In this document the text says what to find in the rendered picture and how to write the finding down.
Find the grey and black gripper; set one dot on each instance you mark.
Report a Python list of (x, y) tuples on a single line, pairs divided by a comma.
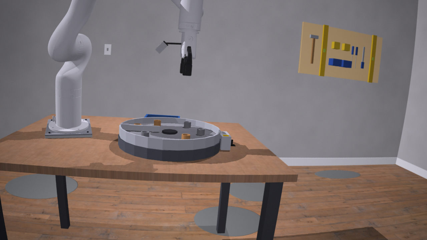
[(188, 51)]

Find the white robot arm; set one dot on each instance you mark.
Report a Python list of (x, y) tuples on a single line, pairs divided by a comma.
[(67, 45)]

